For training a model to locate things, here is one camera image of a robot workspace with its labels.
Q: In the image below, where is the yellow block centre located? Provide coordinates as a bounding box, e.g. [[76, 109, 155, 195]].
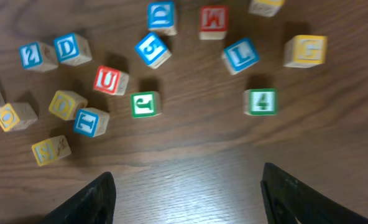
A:
[[0, 103, 38, 132]]

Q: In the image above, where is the green J block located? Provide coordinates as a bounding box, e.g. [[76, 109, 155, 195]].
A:
[[130, 91, 162, 118]]

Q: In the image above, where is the blue T block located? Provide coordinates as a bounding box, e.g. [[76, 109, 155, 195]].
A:
[[73, 108, 110, 138]]

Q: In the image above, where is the yellow O block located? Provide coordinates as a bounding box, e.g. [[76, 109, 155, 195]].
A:
[[48, 90, 88, 121]]

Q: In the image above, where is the red M block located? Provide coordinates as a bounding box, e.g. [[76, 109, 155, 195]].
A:
[[199, 5, 228, 40]]

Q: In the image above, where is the red U block right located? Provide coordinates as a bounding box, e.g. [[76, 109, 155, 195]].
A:
[[93, 65, 130, 96]]

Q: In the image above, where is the yellow S block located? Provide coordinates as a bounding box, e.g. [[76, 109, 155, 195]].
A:
[[31, 135, 71, 166]]

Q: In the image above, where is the yellow block far right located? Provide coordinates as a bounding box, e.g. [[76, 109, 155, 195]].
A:
[[249, 0, 285, 17]]

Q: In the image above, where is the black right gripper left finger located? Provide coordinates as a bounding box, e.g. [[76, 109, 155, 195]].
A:
[[39, 172, 116, 224]]

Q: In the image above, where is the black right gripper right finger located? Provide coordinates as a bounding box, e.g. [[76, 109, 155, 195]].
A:
[[260, 162, 368, 224]]

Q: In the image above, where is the green 4 block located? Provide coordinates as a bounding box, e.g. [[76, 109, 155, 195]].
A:
[[243, 88, 278, 116]]

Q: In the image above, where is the blue Q block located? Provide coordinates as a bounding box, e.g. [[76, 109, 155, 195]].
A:
[[147, 1, 178, 36]]

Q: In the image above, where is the blue D block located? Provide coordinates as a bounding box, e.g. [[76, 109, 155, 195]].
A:
[[53, 32, 93, 66]]

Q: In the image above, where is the blue 2 block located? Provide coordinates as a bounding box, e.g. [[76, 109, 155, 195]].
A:
[[19, 41, 58, 72]]

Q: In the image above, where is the blue 5 block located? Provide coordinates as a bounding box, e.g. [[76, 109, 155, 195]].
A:
[[135, 32, 172, 69]]

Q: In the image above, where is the yellow G block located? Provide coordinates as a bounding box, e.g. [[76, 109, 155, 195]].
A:
[[283, 35, 328, 68]]

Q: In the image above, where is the blue L block right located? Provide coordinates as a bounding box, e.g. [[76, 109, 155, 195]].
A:
[[222, 37, 260, 75]]

